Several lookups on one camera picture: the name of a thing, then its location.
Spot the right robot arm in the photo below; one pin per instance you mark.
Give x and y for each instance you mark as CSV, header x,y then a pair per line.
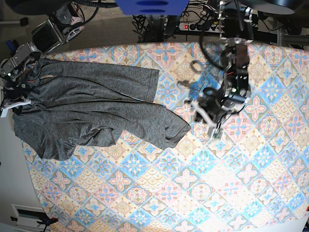
x,y
56,31

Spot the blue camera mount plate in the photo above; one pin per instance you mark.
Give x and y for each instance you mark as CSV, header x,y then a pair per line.
x,y
152,7

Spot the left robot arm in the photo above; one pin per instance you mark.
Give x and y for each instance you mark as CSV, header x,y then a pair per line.
x,y
235,19

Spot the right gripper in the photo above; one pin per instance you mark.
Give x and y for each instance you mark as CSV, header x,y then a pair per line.
x,y
16,92

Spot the grey t-shirt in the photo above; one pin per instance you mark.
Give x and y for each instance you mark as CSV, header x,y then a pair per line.
x,y
91,104

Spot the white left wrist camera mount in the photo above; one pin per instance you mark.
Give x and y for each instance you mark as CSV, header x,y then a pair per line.
x,y
214,131

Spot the patterned tablecloth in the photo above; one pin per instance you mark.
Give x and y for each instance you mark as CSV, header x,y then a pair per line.
x,y
256,175

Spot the white power strip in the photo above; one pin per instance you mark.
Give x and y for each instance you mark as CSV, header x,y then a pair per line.
x,y
195,27

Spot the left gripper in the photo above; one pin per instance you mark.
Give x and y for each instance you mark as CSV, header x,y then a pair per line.
x,y
212,102

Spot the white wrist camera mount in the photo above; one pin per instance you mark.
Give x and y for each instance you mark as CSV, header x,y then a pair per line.
x,y
214,131
6,104

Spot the white vent panel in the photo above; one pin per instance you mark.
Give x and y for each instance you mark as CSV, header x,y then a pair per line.
x,y
28,211

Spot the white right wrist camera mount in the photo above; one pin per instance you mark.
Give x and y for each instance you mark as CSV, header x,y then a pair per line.
x,y
6,104

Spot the blue black clamp bottom left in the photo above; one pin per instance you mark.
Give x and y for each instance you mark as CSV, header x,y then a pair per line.
x,y
46,221

